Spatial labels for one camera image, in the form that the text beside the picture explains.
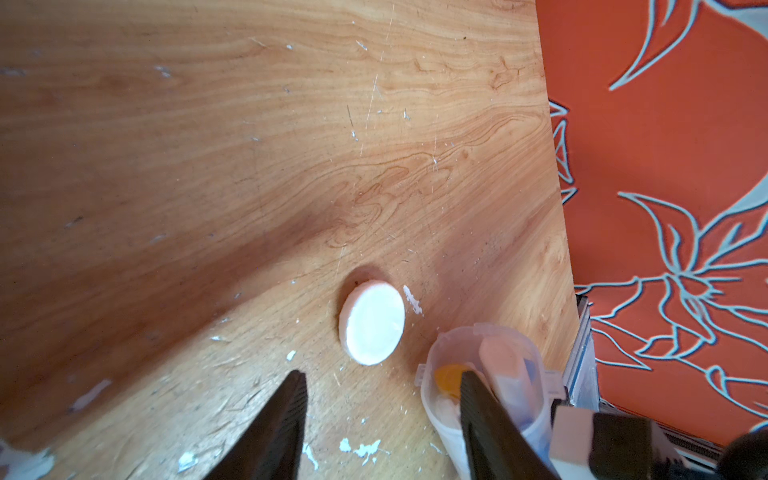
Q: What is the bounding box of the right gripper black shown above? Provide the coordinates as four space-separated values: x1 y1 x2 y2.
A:
549 406 767 479

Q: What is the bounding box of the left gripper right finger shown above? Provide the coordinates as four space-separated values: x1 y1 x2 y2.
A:
460 370 557 480

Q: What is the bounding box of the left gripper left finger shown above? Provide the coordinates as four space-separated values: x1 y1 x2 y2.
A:
206 370 309 480

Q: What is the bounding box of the pink item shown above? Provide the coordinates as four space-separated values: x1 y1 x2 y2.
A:
479 336 539 429

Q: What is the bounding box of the white bottle gold cap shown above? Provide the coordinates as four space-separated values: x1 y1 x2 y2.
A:
434 364 472 401

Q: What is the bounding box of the clear plastic cup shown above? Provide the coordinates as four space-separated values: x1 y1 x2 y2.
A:
416 323 554 479

